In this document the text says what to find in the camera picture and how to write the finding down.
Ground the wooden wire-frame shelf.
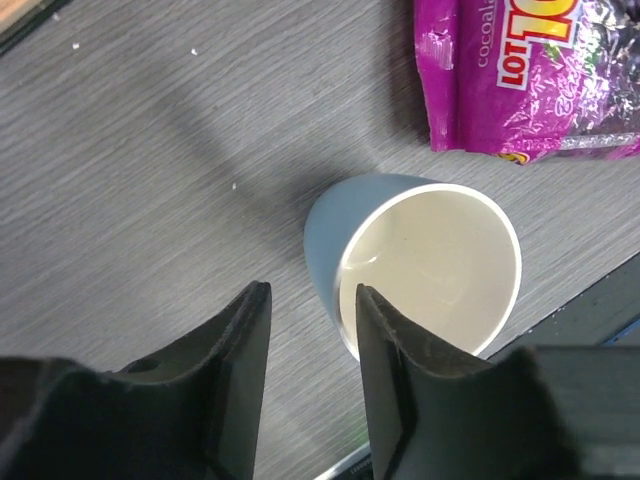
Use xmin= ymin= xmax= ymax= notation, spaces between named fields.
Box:
xmin=0 ymin=0 xmax=71 ymax=56

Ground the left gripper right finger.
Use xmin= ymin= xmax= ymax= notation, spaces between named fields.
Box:
xmin=356 ymin=285 xmax=600 ymax=479

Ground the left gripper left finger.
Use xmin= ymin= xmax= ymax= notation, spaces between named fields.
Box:
xmin=1 ymin=281 xmax=272 ymax=479

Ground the purple candy bag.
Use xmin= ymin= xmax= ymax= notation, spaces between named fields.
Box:
xmin=413 ymin=0 xmax=639 ymax=165

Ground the blue and white mug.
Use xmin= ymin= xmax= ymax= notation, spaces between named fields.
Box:
xmin=303 ymin=174 xmax=522 ymax=357

